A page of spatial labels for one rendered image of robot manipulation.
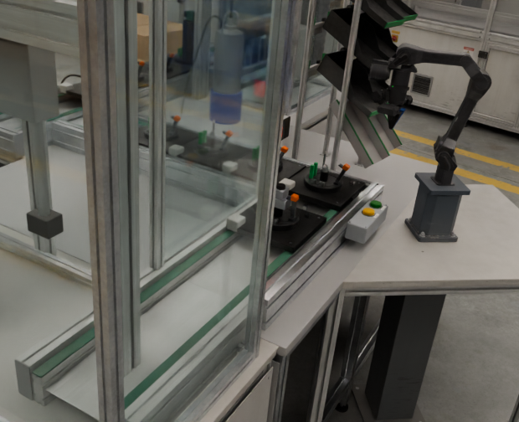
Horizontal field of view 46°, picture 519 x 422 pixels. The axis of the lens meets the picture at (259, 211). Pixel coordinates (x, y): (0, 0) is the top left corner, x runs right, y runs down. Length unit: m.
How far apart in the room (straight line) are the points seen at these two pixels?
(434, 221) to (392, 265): 0.26
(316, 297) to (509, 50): 4.55
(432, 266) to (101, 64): 1.51
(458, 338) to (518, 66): 3.38
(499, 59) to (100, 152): 5.50
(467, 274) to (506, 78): 4.20
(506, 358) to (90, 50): 2.77
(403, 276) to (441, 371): 1.12
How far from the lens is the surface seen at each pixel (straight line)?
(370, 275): 1.98
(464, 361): 3.16
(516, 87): 6.15
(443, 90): 6.37
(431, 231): 2.23
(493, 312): 3.56
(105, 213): 0.88
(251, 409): 1.65
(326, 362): 2.16
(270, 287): 1.68
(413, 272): 2.04
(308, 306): 1.79
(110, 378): 1.05
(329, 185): 2.21
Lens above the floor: 1.91
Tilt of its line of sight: 28 degrees down
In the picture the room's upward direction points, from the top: 5 degrees clockwise
